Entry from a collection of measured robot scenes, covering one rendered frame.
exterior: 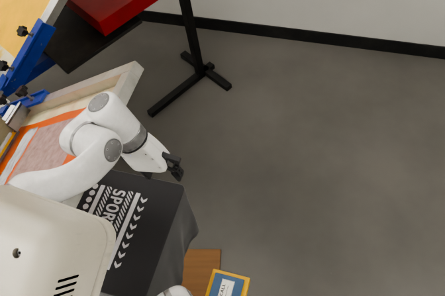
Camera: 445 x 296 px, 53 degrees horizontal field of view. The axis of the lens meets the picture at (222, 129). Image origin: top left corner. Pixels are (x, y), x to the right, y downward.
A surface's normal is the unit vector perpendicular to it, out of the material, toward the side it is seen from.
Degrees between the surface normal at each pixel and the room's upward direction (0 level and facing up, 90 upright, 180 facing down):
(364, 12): 90
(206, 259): 0
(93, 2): 0
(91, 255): 90
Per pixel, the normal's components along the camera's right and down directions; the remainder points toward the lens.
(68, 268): 0.93, 0.25
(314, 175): -0.10, -0.56
